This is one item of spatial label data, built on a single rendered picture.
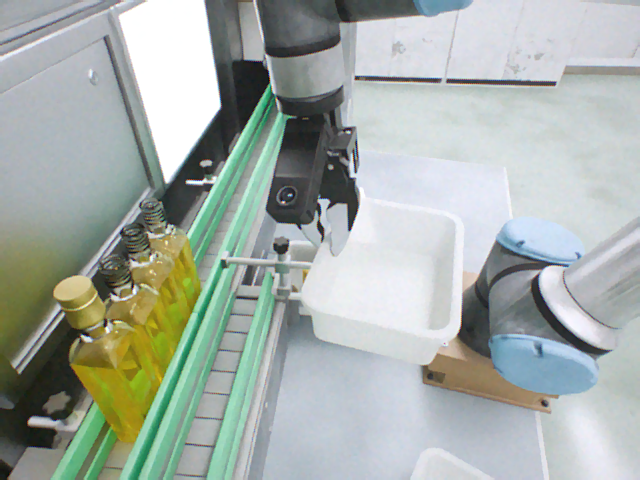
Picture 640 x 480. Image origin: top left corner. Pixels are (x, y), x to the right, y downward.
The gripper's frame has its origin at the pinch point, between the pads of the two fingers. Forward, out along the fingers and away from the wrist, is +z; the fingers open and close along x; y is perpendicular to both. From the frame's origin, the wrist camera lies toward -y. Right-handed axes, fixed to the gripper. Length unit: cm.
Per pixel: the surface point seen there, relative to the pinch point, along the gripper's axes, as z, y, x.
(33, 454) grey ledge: 17.5, -24.0, 37.6
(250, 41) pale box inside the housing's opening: -4, 103, 51
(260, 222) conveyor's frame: 19.3, 31.6, 26.2
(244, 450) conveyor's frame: 21.5, -17.2, 10.8
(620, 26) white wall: 91, 447, -166
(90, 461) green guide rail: 15.4, -24.1, 27.2
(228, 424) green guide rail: 12.9, -18.1, 10.3
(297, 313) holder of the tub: 30.1, 14.8, 14.2
